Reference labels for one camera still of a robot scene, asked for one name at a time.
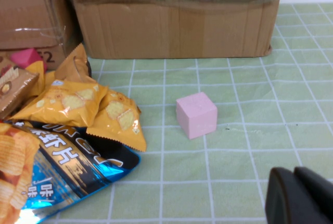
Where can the green checked tablecloth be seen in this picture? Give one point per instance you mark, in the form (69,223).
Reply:
(234,156)

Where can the large taped cardboard box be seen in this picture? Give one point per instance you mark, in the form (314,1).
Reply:
(169,26)

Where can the orange cracker packet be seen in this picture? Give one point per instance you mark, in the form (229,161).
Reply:
(119,119)
(67,104)
(75,70)

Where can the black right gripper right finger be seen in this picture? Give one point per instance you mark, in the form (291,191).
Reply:
(322,195)

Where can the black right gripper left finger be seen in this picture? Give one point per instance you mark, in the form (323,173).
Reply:
(286,198)

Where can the brown chocolate wafer packet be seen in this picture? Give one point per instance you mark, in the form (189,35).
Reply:
(15,91)

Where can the open cardboard box with snack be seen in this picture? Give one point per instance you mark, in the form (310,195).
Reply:
(26,7)

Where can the pink foam cube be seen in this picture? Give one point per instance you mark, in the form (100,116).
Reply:
(196,116)

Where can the pink red snack packet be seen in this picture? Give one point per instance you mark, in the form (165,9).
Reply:
(26,57)

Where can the blue shrimp chips bag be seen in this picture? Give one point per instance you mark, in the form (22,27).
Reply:
(65,161)

